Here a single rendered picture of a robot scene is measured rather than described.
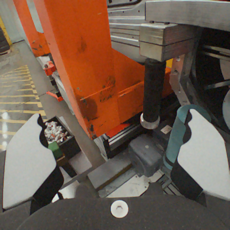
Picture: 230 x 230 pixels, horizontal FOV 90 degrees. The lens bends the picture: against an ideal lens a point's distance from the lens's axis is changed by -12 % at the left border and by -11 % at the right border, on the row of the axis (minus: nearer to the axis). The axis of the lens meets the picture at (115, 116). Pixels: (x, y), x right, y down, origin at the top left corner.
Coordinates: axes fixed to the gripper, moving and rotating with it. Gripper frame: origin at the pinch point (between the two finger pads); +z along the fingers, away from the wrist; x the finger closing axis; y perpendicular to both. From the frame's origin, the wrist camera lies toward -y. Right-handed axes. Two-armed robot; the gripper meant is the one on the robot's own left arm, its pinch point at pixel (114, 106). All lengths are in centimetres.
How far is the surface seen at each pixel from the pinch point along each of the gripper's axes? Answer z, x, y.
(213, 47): 30.2, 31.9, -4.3
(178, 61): 29.9, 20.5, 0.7
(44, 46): 200, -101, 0
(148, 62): 10.7, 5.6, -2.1
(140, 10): 75, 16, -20
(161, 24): 8.8, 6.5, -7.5
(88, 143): 77, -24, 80
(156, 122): 11.9, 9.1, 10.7
